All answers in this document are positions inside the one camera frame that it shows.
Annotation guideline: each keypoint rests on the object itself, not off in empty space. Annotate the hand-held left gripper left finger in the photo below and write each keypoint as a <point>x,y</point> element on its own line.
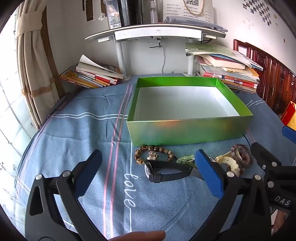
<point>89,171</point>

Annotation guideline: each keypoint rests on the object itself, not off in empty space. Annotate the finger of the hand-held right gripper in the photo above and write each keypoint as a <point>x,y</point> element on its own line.
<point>289,134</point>
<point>263,155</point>

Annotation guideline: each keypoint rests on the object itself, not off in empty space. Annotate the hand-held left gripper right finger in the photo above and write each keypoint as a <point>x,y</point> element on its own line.
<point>209,176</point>

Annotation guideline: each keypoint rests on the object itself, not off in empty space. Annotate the green jade pendant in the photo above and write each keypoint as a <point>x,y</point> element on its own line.
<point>185,160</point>

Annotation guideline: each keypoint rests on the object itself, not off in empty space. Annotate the black wristwatch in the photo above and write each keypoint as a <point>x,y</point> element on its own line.
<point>171,175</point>

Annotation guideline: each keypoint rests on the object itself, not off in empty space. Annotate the green cardboard box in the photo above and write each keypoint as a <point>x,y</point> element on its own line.
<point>185,132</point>

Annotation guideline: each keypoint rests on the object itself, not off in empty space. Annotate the person's left hand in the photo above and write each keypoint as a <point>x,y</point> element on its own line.
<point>141,236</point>

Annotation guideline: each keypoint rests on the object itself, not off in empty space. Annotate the red and yellow bag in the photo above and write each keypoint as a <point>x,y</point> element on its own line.
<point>289,115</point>

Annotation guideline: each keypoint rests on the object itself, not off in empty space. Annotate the blue striped blanket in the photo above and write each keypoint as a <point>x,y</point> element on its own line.
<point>92,129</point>

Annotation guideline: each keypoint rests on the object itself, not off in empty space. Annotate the carved wooden headboard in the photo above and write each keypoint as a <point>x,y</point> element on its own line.
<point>272,76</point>

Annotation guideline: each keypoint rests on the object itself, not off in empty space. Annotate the large stack of books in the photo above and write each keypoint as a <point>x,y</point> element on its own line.
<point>226,71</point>

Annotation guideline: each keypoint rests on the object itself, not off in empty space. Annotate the small stack of books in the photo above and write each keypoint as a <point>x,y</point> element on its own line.
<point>92,75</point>

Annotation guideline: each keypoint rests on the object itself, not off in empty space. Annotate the beige curtain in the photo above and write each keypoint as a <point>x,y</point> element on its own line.
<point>34,58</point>

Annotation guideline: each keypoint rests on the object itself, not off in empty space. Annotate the clear plastic folder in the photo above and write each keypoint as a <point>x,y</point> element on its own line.
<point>215,26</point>

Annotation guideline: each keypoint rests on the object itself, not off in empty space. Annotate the white desk shelf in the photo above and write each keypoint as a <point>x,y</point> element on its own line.
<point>150,32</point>

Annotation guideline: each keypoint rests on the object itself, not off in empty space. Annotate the printed carton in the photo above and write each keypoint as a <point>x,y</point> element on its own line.
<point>113,14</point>

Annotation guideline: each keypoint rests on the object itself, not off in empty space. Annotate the white printed paper sign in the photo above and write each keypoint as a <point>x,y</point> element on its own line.
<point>185,10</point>

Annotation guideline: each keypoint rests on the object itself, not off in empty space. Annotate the black cylinder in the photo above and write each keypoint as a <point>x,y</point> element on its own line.
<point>130,11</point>

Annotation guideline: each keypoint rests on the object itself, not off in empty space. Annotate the grey spray bottle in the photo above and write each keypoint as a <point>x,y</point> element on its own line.
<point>153,12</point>

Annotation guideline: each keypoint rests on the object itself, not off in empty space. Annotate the grey mosaic wall sticker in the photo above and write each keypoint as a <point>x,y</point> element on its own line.
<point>261,9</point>

